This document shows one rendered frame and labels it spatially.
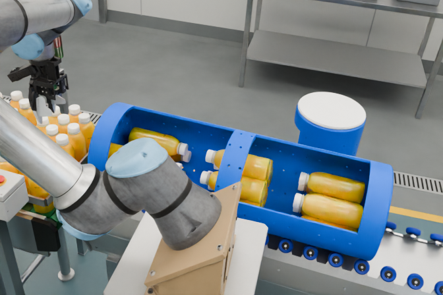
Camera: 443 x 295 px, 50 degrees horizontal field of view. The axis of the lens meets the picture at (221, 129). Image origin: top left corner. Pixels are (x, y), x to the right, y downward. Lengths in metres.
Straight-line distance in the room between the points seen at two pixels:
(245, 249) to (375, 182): 0.41
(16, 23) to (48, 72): 0.52
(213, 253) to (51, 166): 0.36
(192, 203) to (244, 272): 0.24
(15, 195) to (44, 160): 0.54
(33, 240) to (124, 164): 0.83
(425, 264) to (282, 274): 0.44
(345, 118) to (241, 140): 0.68
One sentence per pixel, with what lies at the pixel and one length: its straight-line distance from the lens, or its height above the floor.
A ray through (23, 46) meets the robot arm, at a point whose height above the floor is 1.53.
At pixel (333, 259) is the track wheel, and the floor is 0.97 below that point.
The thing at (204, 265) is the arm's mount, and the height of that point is 1.29.
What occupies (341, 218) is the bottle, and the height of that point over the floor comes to 1.11.
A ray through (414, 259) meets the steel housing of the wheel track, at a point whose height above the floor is 0.93.
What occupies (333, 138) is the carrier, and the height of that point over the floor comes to 0.99.
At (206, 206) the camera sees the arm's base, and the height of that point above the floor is 1.34.
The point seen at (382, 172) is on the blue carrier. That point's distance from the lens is 1.39.
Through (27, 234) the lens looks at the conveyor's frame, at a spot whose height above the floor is 0.82.
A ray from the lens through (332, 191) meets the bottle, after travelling 1.47.
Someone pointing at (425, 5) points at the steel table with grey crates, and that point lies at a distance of 3.96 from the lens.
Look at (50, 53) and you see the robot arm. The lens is 1.41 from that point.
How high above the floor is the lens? 2.05
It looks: 35 degrees down
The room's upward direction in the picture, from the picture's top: 5 degrees clockwise
